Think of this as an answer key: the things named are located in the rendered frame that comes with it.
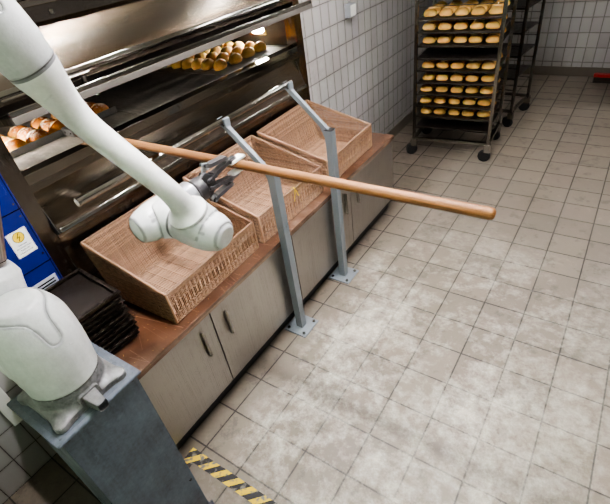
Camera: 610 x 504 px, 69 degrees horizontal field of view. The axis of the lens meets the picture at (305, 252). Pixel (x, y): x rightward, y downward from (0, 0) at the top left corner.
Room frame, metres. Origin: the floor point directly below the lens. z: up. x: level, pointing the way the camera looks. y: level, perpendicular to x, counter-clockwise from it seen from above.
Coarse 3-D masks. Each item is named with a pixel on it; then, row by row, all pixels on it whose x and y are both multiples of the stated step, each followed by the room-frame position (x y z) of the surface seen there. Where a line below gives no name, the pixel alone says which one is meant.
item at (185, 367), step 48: (384, 144) 2.65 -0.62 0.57; (240, 192) 2.30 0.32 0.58; (240, 288) 1.51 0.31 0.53; (288, 288) 1.75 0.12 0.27; (144, 336) 1.25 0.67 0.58; (192, 336) 1.27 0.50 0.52; (240, 336) 1.45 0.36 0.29; (144, 384) 1.07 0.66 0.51; (192, 384) 1.21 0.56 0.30; (192, 432) 1.18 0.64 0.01
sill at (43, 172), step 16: (288, 48) 2.92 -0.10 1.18; (256, 64) 2.65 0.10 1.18; (272, 64) 2.75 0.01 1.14; (224, 80) 2.43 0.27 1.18; (240, 80) 2.52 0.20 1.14; (192, 96) 2.24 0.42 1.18; (208, 96) 2.32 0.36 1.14; (160, 112) 2.07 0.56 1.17; (176, 112) 2.14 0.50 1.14; (128, 128) 1.93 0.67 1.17; (144, 128) 1.99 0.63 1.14; (80, 144) 1.80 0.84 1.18; (48, 160) 1.68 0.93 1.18; (64, 160) 1.68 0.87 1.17; (32, 176) 1.58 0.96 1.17
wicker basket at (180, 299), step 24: (120, 216) 1.74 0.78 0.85; (240, 216) 1.75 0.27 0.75; (96, 240) 1.62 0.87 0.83; (120, 240) 1.68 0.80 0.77; (168, 240) 1.82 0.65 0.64; (240, 240) 1.64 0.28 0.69; (96, 264) 1.55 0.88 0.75; (120, 264) 1.62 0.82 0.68; (168, 264) 1.69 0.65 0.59; (192, 264) 1.66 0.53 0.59; (216, 264) 1.51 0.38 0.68; (240, 264) 1.60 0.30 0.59; (120, 288) 1.48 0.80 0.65; (144, 288) 1.36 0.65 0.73; (168, 288) 1.51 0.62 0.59; (192, 288) 1.48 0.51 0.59; (168, 312) 1.31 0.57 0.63
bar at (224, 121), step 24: (264, 96) 2.08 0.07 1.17; (216, 120) 1.84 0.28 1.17; (240, 144) 1.82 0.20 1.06; (336, 168) 2.10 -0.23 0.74; (96, 192) 1.36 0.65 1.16; (336, 192) 2.08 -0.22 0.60; (336, 216) 2.09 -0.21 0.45; (288, 240) 1.72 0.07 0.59; (336, 240) 2.10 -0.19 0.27; (288, 264) 1.72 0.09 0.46
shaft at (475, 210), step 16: (144, 144) 1.61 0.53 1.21; (208, 160) 1.39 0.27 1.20; (240, 160) 1.32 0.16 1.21; (288, 176) 1.19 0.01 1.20; (304, 176) 1.15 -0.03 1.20; (320, 176) 1.13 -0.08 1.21; (368, 192) 1.02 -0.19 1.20; (384, 192) 1.00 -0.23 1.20; (400, 192) 0.97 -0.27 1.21; (448, 208) 0.89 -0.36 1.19; (464, 208) 0.87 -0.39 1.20; (480, 208) 0.85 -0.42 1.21
